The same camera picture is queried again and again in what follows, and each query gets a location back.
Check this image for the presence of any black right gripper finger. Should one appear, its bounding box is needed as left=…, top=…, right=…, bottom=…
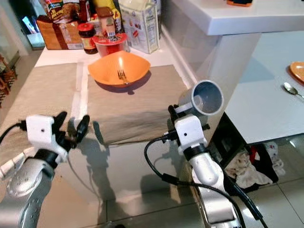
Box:
left=168, top=104, right=181, bottom=126

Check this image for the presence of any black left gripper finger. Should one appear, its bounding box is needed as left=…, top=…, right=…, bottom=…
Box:
left=52, top=111, right=68, bottom=133
left=73, top=114, right=90, bottom=143

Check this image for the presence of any grey mug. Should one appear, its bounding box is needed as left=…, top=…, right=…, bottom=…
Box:
left=178, top=79, right=224, bottom=117

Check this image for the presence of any metal spoon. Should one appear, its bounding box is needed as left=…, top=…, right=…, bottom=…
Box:
left=283, top=82, right=304, bottom=100

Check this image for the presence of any beige table mat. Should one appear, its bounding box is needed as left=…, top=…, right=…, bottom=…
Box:
left=85, top=64, right=196, bottom=146
left=0, top=63, right=82, bottom=163

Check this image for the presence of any black bag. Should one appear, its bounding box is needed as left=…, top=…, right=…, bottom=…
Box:
left=206, top=113, right=279, bottom=191

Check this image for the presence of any metal fork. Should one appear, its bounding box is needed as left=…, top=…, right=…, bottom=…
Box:
left=117, top=69, right=128, bottom=86

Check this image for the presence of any orange bowl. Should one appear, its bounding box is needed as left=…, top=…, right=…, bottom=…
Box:
left=87, top=51, right=151, bottom=88

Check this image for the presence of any wooden rack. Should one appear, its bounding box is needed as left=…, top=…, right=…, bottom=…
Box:
left=0, top=54, right=13, bottom=96

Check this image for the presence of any red cloth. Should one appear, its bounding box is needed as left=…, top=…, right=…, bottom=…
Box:
left=249, top=144, right=260, bottom=158

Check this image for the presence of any beige crumpled cloth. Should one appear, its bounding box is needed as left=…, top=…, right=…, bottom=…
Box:
left=222, top=151, right=274, bottom=189

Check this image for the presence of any brown bread package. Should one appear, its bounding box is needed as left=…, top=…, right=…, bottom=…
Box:
left=36, top=15, right=84, bottom=51

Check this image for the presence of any dark jar with red lid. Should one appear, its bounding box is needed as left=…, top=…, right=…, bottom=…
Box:
left=77, top=22, right=97, bottom=55

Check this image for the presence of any red plastic tub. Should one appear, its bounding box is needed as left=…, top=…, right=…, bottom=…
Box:
left=92, top=32, right=128, bottom=58

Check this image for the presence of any white paper flour bag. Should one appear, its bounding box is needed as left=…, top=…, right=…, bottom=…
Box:
left=118, top=0, right=160, bottom=55

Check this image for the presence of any white printed cloth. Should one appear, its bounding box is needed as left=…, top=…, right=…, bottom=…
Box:
left=263, top=142, right=286, bottom=177

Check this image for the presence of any jar with brown lid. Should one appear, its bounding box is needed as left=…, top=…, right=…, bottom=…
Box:
left=99, top=11, right=117, bottom=39

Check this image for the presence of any white raised counter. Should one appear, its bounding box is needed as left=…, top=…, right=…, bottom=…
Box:
left=159, top=0, right=304, bottom=119

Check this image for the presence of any printed snack bag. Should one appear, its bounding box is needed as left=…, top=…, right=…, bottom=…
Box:
left=44, top=0, right=82, bottom=24

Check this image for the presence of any yellow food package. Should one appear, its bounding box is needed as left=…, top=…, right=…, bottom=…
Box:
left=91, top=0, right=121, bottom=22

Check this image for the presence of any small orange object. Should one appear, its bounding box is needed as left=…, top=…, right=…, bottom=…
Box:
left=226, top=0, right=254, bottom=7

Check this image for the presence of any orange plate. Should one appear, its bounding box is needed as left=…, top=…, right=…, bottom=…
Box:
left=288, top=61, right=304, bottom=84

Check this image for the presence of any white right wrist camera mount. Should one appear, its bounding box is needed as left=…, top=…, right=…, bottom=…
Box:
left=174, top=114, right=206, bottom=149

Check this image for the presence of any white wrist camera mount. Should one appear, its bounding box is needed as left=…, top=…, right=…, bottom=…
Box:
left=174, top=114, right=206, bottom=149
left=26, top=114, right=66, bottom=155

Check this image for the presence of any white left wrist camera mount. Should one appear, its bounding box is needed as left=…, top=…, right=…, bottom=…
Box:
left=26, top=114, right=66, bottom=155

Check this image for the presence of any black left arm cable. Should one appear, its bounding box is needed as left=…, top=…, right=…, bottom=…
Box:
left=0, top=121, right=28, bottom=143

